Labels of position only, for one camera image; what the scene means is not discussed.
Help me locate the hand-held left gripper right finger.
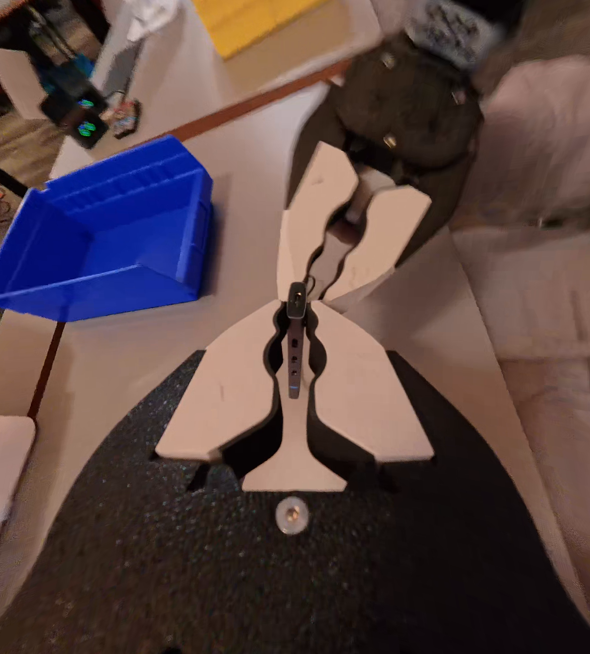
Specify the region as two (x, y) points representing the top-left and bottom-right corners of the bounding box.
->
(306, 301), (435, 477)

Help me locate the grey usb hub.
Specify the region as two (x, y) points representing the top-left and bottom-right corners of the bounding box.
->
(285, 281), (309, 400)

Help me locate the white plastic bag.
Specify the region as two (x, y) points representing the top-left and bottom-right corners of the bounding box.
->
(125, 0), (184, 43)

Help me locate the person's right forearm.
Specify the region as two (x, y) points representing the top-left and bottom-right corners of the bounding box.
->
(451, 48), (590, 231)

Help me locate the small colourful packet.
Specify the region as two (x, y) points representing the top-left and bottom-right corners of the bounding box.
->
(112, 99), (142, 140)

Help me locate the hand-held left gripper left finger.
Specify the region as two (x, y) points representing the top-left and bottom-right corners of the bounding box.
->
(155, 301), (284, 477)

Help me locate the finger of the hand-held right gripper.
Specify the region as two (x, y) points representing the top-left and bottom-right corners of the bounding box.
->
(319, 185), (433, 303)
(276, 141), (360, 301)

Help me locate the black device with green lights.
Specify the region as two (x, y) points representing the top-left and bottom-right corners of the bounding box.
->
(41, 91), (110, 150)

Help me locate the white panel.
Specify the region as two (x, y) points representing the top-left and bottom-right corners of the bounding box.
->
(0, 45), (51, 122)

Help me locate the yellow foam sheet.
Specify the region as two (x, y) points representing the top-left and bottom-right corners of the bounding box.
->
(192, 0), (337, 60)

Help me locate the blue plastic bin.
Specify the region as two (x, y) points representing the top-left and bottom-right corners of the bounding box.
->
(0, 135), (214, 323)

